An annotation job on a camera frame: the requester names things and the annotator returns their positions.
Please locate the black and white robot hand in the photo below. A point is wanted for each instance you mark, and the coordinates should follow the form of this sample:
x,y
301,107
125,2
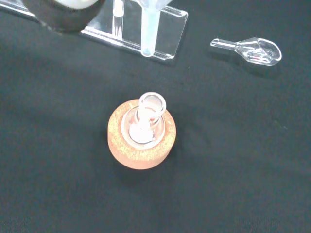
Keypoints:
x,y
65,14

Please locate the clear acrylic funnel stand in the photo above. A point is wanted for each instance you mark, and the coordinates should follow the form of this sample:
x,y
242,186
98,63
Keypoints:
x,y
136,31

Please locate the clear glass weighing funnel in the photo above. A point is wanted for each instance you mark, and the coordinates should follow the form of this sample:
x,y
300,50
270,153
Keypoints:
x,y
255,50

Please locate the clear round-bottom flask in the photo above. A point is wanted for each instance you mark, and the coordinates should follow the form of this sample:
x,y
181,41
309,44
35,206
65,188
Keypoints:
x,y
145,126

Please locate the black bench cloth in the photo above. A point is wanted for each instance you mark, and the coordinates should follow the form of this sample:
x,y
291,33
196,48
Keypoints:
x,y
73,184

